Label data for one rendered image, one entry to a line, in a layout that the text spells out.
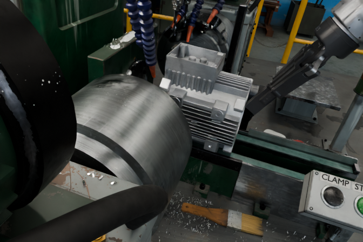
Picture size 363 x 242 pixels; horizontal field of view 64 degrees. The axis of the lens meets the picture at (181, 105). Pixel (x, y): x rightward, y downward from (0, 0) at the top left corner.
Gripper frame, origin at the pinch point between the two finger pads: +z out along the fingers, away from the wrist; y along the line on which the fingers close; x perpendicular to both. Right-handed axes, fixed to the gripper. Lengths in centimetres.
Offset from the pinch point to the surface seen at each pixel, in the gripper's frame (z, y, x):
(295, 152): 9.3, -11.2, 21.0
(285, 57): 51, -249, 59
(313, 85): 5, -60, 28
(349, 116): -1.5, -34.3, 33.6
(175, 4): -2.6, -1.2, -26.9
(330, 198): -3.5, 19.7, 13.4
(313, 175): -3.1, 16.7, 10.4
